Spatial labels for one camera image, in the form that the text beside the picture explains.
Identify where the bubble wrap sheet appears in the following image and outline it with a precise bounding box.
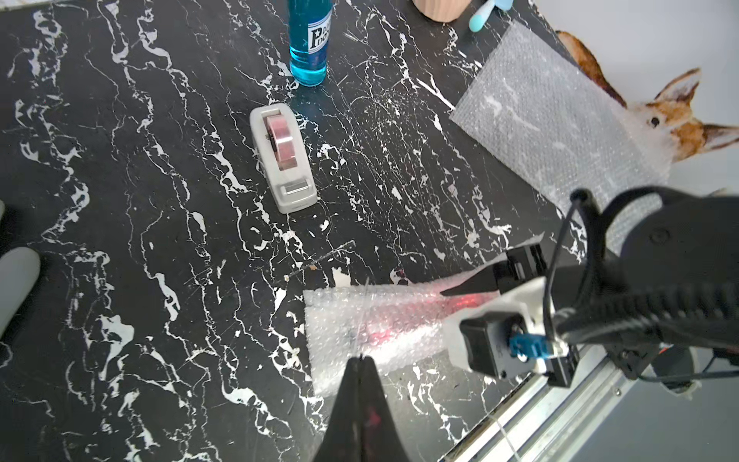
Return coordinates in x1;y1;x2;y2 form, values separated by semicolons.
303;237;547;398
451;22;672;211

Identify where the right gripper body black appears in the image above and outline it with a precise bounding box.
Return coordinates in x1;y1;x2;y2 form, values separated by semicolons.
493;244;548;295

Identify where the grey tape dispenser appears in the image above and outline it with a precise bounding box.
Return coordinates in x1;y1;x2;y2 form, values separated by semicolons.
249;103;318;215

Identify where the blue wine bottle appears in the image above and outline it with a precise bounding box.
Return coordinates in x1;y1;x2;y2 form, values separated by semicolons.
288;0;333;87

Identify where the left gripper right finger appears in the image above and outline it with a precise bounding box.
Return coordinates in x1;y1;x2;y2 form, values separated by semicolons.
360;356;409;462

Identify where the potted green plant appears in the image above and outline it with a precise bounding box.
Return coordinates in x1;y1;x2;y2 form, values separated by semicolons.
412;0;471;23

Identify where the teal garden trowel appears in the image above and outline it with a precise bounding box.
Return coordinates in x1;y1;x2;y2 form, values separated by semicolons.
468;0;514;33

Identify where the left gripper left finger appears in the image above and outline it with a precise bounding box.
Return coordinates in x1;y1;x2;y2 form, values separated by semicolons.
314;357;363;461

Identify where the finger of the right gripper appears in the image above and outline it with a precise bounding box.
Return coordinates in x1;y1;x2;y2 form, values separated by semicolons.
441;268;498;298

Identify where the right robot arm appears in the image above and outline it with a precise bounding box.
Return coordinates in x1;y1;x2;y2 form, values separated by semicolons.
442;186;738;388

